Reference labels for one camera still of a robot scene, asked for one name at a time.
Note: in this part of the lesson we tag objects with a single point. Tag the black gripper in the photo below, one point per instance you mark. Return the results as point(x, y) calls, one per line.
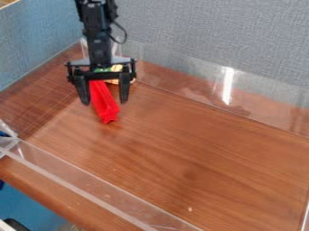
point(122, 71)

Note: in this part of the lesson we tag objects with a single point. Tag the red plastic block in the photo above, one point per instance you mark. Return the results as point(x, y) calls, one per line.
point(103, 102)

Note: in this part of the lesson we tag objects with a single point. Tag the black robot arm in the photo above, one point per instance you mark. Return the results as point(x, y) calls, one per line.
point(102, 65)

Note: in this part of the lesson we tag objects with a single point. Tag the black object bottom left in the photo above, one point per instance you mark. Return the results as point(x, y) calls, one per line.
point(15, 224)

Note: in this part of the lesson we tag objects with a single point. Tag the yellow green toy corn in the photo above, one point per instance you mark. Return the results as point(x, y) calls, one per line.
point(115, 68)

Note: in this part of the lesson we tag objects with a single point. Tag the clear acrylic left bracket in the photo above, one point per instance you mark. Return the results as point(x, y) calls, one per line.
point(8, 141)

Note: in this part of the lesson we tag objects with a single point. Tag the clear acrylic front wall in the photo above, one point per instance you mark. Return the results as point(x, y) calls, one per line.
point(139, 212)

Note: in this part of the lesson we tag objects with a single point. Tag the clear acrylic wall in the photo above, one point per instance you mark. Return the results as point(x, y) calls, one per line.
point(139, 212)
point(265, 100)

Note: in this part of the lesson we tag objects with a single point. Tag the clear acrylic back wall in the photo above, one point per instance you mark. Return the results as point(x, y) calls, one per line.
point(265, 100)

